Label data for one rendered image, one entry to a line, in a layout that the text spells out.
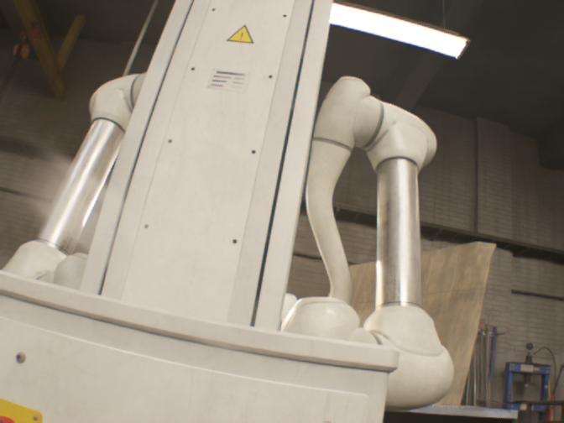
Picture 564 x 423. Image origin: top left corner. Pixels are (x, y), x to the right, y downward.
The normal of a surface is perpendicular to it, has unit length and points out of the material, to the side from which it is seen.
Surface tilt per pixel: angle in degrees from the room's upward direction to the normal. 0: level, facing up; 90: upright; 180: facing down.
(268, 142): 90
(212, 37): 90
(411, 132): 86
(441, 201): 90
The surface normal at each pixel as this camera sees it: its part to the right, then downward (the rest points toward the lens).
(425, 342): 0.47, -0.47
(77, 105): 0.14, -0.36
